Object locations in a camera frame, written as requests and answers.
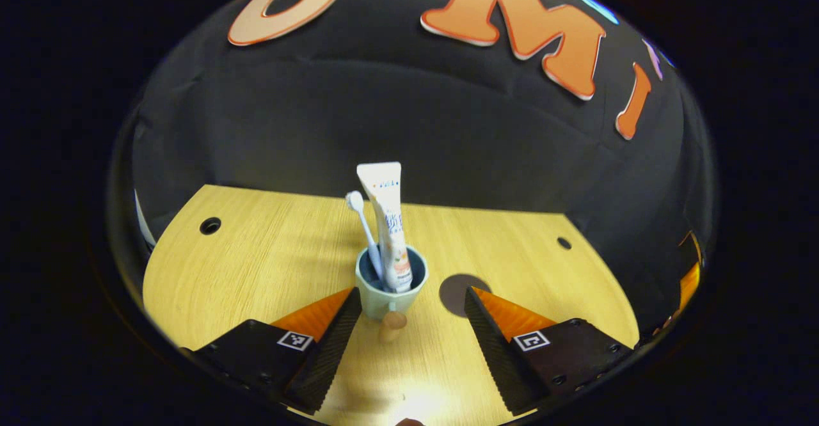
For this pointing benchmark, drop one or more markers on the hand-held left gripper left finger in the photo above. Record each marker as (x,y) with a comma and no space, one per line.
(329,349)

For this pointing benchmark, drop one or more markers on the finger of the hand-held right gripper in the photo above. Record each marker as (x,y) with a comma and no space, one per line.
(690,282)

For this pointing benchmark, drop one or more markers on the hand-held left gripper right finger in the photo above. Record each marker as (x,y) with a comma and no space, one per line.
(496,355)

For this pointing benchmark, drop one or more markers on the pale green cup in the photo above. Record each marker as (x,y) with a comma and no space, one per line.
(384,301)

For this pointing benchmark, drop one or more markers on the dark round coaster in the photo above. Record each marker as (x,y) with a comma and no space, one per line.
(455,288)

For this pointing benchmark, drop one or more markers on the white toothbrush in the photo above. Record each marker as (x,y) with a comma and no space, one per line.
(366,228)

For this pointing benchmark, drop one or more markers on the white toothpaste tube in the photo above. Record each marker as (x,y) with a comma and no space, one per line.
(390,221)

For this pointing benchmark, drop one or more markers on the wooden desktop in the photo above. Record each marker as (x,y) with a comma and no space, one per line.
(256,266)

